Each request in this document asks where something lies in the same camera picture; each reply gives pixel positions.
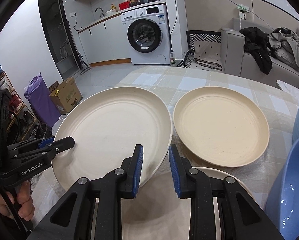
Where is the large blue bowl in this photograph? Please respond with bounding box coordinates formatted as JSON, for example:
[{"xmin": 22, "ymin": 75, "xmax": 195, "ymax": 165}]
[{"xmin": 265, "ymin": 139, "xmax": 299, "ymax": 239}]

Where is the small cream plate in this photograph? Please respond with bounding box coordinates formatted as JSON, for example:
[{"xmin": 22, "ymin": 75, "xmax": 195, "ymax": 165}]
[{"xmin": 94, "ymin": 166, "xmax": 255, "ymax": 240}]

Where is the yellowish cream plate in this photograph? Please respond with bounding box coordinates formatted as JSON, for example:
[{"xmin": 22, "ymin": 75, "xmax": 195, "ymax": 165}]
[{"xmin": 173, "ymin": 86, "xmax": 269, "ymax": 167}]

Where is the large cream plate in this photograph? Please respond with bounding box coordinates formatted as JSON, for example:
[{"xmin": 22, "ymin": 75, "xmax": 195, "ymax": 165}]
[{"xmin": 52, "ymin": 87, "xmax": 173, "ymax": 190}]

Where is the person's left hand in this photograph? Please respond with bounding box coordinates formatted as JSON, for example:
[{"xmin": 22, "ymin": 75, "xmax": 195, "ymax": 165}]
[{"xmin": 0, "ymin": 180, "xmax": 35, "ymax": 221}]

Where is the wooden shoe rack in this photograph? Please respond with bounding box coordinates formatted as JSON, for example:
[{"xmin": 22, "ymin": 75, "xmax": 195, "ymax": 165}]
[{"xmin": 0, "ymin": 72, "xmax": 40, "ymax": 144}]

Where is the purple bag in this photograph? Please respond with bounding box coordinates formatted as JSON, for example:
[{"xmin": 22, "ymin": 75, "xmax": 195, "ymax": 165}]
[{"xmin": 24, "ymin": 74, "xmax": 60, "ymax": 127}]

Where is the cardboard box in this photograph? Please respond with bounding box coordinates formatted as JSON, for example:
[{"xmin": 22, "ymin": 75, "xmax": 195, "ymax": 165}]
[{"xmin": 50, "ymin": 77, "xmax": 83, "ymax": 114}]

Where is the white marble coffee table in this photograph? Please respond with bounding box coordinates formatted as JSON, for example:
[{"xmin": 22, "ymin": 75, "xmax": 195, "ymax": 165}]
[{"xmin": 277, "ymin": 80, "xmax": 299, "ymax": 100}]

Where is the white kitchen cabinet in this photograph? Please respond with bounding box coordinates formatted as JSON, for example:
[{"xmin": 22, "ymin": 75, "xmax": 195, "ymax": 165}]
[{"xmin": 79, "ymin": 16, "xmax": 131, "ymax": 66}]

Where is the grey sofa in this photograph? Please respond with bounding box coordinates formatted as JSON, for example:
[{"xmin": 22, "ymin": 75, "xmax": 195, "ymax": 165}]
[{"xmin": 220, "ymin": 17, "xmax": 299, "ymax": 89}]

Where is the plastic water bottle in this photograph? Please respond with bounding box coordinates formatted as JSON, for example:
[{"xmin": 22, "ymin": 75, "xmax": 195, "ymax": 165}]
[{"xmin": 170, "ymin": 50, "xmax": 176, "ymax": 66}]

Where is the black jacket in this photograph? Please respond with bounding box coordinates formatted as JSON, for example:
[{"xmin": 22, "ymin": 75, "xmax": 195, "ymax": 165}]
[{"xmin": 240, "ymin": 27, "xmax": 272, "ymax": 75}]

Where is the grey clothes pile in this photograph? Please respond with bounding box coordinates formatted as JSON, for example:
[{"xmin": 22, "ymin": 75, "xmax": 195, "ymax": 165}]
[{"xmin": 268, "ymin": 27, "xmax": 299, "ymax": 72}]

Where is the white washing machine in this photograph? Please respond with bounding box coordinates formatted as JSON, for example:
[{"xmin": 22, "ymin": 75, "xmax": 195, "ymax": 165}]
[{"xmin": 121, "ymin": 4, "xmax": 171, "ymax": 64}]

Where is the red box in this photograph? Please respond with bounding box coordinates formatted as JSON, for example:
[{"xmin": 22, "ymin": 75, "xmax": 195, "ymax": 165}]
[{"xmin": 118, "ymin": 0, "xmax": 130, "ymax": 10}]

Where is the wall power socket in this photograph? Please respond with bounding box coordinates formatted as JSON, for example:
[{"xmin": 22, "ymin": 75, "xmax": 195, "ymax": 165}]
[{"xmin": 237, "ymin": 4, "xmax": 250, "ymax": 20}]

